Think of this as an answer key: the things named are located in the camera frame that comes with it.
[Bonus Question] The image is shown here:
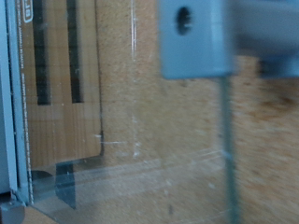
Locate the glass oven door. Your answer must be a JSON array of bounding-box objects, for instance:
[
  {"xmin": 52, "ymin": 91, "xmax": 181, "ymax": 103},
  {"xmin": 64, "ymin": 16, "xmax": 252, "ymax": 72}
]
[{"xmin": 12, "ymin": 0, "xmax": 299, "ymax": 224}]

